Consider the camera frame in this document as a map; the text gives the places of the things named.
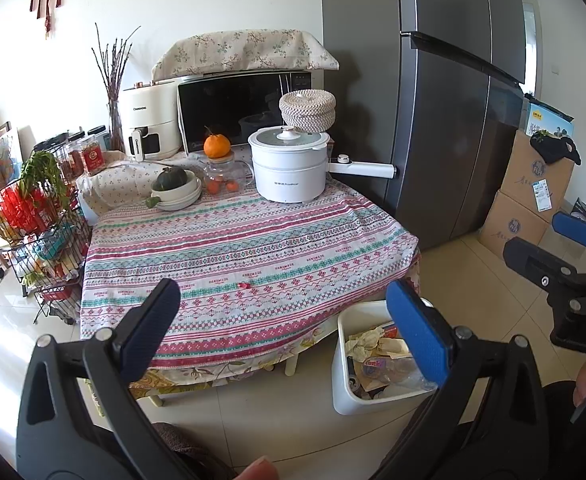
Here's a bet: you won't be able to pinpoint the cream air fryer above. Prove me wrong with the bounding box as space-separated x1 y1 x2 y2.
120 78 183 162

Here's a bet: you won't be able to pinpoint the glass teapot with tomatoes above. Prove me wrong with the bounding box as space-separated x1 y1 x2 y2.
200 152 254 193

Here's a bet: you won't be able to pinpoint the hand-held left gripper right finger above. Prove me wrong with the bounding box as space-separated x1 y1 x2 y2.
385 280 554 480

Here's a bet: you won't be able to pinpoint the white bowl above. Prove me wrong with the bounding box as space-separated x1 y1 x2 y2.
150 170 203 212

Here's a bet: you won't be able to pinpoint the floral under tablecloth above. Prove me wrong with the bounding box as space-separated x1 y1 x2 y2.
86 240 424 401

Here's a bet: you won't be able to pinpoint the woven lidded basket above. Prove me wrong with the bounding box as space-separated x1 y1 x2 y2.
279 89 337 132

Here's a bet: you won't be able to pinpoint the person's right hand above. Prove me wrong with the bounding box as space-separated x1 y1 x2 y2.
570 355 586 408

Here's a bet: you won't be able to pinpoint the striped patterned tablecloth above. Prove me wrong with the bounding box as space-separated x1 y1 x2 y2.
80 180 420 368

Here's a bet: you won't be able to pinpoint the bare twigs in vase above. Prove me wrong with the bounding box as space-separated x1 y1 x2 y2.
92 22 141 153

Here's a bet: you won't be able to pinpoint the black cloth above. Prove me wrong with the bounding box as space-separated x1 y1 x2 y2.
530 132 582 166

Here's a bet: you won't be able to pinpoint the blue printed box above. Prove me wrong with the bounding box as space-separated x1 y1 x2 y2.
523 92 575 141

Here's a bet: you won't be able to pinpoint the white tissue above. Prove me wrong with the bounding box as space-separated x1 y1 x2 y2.
345 327 391 361

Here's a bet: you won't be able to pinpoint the brown fabric trousers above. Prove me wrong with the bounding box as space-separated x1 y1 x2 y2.
150 422 239 480

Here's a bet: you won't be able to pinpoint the cardboard box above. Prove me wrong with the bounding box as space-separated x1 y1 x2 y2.
478 190 564 261
500 130 576 218

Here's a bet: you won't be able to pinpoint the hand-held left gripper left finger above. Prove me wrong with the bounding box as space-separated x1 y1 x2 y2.
16 278 184 480

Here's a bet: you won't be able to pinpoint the red decoration bundle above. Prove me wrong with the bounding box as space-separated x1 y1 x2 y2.
0 185 49 233

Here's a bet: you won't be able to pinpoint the floral cushion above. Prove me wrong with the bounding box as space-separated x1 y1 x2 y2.
76 157 209 226

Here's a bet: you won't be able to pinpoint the clear red label bottle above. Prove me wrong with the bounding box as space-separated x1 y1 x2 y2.
363 355 414 381

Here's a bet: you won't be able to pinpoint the green hanging plant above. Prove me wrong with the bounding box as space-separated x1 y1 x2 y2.
18 150 71 211

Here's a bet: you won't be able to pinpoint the grey refrigerator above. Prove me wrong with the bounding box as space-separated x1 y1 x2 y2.
320 0 541 251

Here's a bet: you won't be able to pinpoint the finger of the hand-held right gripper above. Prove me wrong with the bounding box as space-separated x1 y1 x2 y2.
503 237 586 292
552 211 586 251

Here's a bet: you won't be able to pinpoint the floral dust cover cloth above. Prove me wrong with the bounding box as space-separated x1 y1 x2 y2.
151 30 340 82

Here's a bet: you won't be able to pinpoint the black microwave oven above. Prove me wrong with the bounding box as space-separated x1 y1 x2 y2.
177 69 325 157

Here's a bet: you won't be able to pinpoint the black wire rack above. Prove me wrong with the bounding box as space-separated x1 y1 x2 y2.
0 135 91 326

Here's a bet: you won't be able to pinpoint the white electric pot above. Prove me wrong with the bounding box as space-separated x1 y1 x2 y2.
248 126 399 204

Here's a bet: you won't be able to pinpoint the person's left hand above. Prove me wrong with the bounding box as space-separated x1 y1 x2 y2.
233 455 280 480

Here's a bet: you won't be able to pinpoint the white plastic bin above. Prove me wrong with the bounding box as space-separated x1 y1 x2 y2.
332 299 446 416

